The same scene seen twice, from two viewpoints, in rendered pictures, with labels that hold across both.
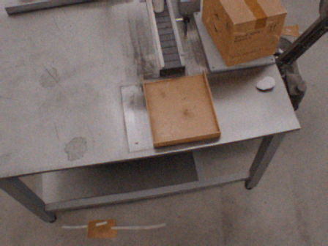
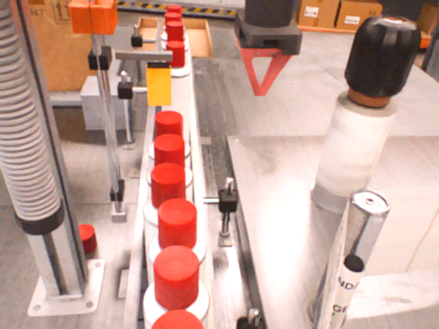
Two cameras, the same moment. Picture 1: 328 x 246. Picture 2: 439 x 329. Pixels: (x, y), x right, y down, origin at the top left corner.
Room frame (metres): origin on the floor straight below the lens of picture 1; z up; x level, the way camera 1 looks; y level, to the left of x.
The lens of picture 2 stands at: (2.12, 0.37, 1.30)
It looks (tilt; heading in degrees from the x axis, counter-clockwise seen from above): 36 degrees down; 185
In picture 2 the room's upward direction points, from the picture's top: 5 degrees clockwise
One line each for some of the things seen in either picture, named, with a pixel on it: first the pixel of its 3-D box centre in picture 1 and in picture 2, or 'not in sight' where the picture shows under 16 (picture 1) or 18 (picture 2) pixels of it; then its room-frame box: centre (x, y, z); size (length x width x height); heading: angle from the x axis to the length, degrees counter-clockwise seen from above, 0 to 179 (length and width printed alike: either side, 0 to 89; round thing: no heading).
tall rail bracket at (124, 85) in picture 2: not in sight; (137, 109); (1.44, 0.12, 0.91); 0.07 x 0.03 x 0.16; 104
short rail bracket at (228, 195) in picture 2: not in sight; (226, 207); (1.68, 0.34, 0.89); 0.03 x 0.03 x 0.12; 14
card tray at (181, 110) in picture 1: (179, 106); (173, 36); (0.77, 0.03, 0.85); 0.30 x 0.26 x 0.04; 14
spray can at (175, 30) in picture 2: not in sight; (175, 74); (1.40, 0.20, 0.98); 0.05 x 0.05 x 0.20
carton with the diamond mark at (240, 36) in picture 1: (241, 16); (46, 19); (1.16, -0.21, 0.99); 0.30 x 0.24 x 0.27; 23
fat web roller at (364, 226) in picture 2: not in sight; (346, 263); (1.83, 0.49, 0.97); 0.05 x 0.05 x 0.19
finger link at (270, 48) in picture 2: not in sight; (261, 59); (1.63, 0.37, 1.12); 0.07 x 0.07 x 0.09; 13
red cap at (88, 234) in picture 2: not in sight; (84, 238); (1.75, 0.13, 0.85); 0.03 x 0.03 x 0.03
